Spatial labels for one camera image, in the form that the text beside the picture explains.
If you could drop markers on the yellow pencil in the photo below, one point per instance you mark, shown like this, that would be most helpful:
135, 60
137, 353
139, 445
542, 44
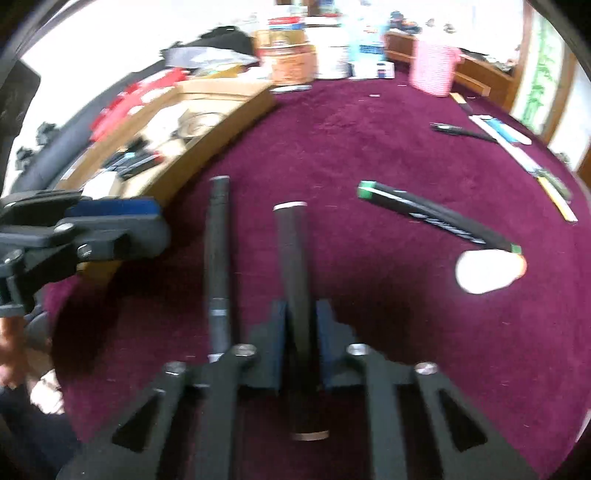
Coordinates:
556, 198

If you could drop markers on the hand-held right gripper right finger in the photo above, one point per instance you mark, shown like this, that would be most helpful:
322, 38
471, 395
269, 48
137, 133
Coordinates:
323, 344

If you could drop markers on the black pen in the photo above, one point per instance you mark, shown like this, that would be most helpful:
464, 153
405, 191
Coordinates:
461, 132

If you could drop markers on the white plastic object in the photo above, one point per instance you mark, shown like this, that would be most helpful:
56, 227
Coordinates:
487, 272

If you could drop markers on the black marker with white caps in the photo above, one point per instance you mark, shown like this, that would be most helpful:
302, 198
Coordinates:
295, 277

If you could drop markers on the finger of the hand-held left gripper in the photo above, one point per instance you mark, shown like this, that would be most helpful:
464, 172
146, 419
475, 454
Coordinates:
124, 242
115, 207

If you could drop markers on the blue and white box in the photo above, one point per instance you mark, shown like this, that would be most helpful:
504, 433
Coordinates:
374, 62

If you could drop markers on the black marker with green caps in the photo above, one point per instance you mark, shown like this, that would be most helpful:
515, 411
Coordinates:
438, 219

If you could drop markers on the person's left hand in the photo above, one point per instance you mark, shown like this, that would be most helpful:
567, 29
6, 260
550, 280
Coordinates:
18, 355

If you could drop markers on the black rolled mat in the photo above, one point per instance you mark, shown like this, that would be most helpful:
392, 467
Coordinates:
60, 147

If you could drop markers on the bunch of black markers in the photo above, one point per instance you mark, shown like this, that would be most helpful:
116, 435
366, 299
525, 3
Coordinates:
134, 159

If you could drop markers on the red plastic packet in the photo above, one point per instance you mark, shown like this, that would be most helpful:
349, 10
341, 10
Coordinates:
134, 97

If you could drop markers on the silver plastic bag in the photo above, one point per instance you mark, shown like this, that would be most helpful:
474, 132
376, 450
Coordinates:
212, 56

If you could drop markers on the long black marker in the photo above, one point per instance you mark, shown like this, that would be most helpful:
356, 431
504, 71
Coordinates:
218, 258

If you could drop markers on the bamboo print wall scroll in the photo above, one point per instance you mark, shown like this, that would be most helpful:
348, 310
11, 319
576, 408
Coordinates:
542, 69

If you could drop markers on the wooden cabinet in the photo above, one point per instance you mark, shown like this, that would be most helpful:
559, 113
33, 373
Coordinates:
475, 74

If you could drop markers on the blue card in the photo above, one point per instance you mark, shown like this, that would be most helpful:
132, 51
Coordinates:
508, 130

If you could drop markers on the pink mesh basket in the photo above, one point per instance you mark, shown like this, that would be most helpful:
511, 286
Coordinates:
434, 69

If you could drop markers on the white round container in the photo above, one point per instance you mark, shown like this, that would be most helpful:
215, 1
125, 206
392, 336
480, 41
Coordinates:
333, 50

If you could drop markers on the short brown pencil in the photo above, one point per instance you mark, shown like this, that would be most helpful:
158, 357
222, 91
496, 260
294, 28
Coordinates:
461, 102

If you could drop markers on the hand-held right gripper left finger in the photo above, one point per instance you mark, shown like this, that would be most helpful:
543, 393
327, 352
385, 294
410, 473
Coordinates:
279, 346

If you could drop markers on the brown woven basket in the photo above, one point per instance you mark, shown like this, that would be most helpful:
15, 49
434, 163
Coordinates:
288, 60

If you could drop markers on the tape roll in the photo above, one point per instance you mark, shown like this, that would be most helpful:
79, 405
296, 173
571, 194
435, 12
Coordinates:
198, 123

